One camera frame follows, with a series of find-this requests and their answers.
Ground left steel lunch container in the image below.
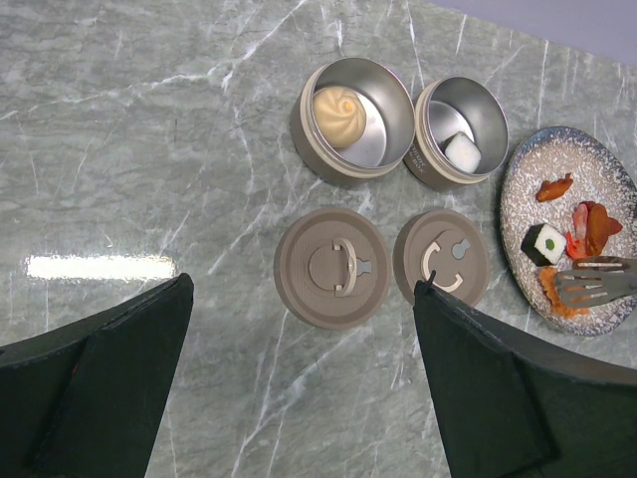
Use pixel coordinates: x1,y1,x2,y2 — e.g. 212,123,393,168
290,57,415,187

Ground right brown lid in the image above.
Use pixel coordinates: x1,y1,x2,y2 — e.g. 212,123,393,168
393,208,491,306

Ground left brown lid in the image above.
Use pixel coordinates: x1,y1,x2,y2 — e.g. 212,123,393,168
273,207,392,331

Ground red shrimp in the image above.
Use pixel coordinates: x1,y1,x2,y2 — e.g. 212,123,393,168
565,202,589,259

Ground right steel lunch container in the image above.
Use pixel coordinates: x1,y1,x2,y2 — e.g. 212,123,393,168
404,77,509,190

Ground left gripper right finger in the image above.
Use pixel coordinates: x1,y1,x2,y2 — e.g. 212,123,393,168
413,279,636,477

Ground orange fried nugget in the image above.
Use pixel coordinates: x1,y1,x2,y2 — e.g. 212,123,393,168
537,266,589,319

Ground brown lid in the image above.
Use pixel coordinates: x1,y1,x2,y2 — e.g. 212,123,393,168
393,208,491,306
273,207,392,331

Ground speckled ceramic plate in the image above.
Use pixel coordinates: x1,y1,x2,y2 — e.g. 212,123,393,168
500,126,636,336

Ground small orange food piece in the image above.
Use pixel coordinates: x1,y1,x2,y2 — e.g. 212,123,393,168
535,172,573,202

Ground metal tongs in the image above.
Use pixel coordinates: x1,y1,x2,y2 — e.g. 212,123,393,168
553,256,636,308

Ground sushi roll piece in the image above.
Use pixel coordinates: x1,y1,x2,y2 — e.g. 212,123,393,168
442,131,482,174
521,223,566,267

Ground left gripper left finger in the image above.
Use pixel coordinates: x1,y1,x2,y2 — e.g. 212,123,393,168
1,274,194,477

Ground steel lunch container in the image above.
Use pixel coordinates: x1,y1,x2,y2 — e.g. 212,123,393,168
290,57,415,187
404,77,509,190

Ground orange red meat piece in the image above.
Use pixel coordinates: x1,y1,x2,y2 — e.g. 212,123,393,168
584,201,623,256

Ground beige steamed bun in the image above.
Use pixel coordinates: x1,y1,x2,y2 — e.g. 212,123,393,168
313,86,367,148

